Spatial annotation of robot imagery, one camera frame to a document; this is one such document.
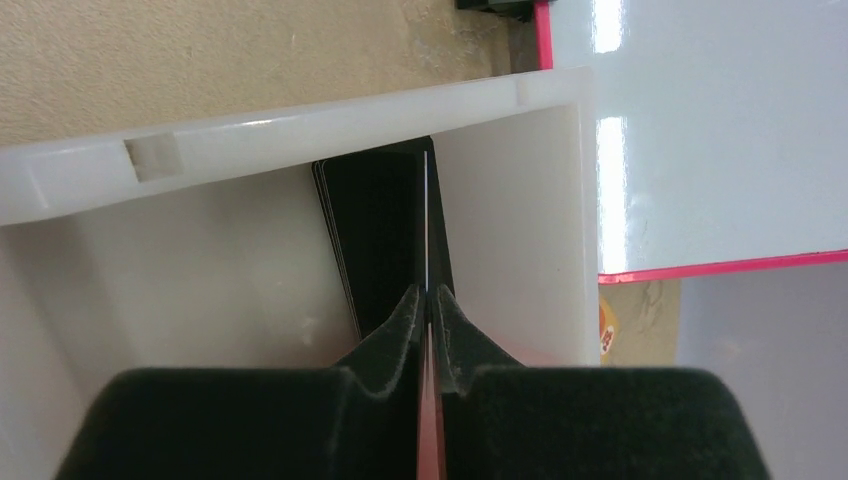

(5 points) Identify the pink framed whiteboard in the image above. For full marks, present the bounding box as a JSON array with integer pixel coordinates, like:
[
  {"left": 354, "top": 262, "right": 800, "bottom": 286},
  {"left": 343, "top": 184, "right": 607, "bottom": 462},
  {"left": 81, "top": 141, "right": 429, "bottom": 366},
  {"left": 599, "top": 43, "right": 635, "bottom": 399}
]
[{"left": 537, "top": 1, "right": 847, "bottom": 284}]

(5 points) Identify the orange spiral notebook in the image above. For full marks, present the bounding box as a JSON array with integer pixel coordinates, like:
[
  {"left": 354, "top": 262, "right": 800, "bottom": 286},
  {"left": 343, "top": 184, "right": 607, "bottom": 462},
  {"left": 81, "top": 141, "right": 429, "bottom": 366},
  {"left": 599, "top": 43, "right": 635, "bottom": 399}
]
[{"left": 599, "top": 296, "right": 620, "bottom": 365}]

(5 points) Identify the white plastic bin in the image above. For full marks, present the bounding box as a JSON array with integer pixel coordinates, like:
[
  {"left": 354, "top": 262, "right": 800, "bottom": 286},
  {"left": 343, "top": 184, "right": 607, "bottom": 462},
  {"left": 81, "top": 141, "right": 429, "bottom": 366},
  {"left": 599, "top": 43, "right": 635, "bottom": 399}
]
[{"left": 1, "top": 67, "right": 599, "bottom": 479}]

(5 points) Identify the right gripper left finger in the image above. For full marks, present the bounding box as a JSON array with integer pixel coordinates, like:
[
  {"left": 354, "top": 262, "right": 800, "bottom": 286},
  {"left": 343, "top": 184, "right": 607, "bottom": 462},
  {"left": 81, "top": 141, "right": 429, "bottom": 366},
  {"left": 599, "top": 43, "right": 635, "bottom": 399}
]
[{"left": 57, "top": 286, "right": 425, "bottom": 479}]

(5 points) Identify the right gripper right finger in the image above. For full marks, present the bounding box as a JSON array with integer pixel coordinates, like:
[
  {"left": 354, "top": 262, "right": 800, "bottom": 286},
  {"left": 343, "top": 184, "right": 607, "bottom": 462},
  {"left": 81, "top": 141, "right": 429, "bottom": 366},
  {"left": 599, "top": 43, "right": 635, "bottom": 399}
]
[{"left": 430, "top": 286, "right": 770, "bottom": 479}]

